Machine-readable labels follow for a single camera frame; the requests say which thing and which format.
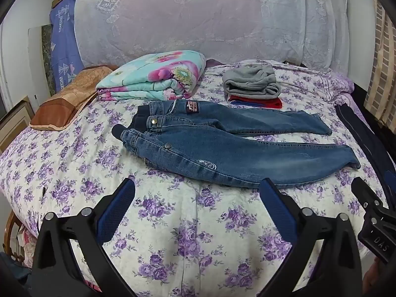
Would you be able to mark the folded red garment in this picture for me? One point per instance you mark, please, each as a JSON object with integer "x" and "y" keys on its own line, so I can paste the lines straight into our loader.
{"x": 266, "y": 102}

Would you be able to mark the dark navy pants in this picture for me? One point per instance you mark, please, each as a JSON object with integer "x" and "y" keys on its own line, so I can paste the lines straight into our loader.
{"x": 362, "y": 136}

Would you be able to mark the folded blue garment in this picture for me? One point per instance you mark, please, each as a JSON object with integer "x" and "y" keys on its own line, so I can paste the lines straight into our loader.
{"x": 241, "y": 102}

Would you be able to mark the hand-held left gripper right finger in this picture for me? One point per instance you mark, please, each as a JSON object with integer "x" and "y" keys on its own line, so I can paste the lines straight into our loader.
{"x": 277, "y": 210}

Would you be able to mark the wooden chair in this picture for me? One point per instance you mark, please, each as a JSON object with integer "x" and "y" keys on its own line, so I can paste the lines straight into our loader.
{"x": 10, "y": 238}

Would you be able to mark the brown satin pillow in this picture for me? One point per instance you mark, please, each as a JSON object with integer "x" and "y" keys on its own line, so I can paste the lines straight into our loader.
{"x": 68, "y": 99}

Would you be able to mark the marble pattern board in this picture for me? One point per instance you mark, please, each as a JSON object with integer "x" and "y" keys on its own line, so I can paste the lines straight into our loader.
{"x": 46, "y": 55}

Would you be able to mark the blue patterned cushion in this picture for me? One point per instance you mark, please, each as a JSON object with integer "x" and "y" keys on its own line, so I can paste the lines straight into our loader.
{"x": 62, "y": 52}

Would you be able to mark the beige brick pattern curtain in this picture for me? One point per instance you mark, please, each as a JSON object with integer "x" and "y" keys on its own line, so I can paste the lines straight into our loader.
{"x": 383, "y": 68}

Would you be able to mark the folded grey garment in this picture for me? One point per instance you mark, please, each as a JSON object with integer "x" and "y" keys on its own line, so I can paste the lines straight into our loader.
{"x": 250, "y": 80}

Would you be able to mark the blue denim pants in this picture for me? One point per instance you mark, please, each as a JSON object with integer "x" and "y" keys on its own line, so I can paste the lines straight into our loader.
{"x": 216, "y": 157}

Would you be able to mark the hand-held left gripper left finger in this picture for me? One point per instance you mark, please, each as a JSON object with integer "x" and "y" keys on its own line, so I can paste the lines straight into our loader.
{"x": 119, "y": 204}

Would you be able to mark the purple floral bedsheet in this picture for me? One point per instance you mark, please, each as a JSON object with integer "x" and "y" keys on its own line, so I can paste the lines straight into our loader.
{"x": 185, "y": 238}

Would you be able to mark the folded floral blanket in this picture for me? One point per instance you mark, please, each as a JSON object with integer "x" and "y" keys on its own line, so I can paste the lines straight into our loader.
{"x": 154, "y": 74}

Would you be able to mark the person's right hand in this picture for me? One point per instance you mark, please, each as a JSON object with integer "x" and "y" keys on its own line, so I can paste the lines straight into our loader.
{"x": 371, "y": 275}

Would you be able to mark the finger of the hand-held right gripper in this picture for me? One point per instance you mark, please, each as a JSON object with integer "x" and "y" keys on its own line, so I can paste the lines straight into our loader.
{"x": 365, "y": 193}

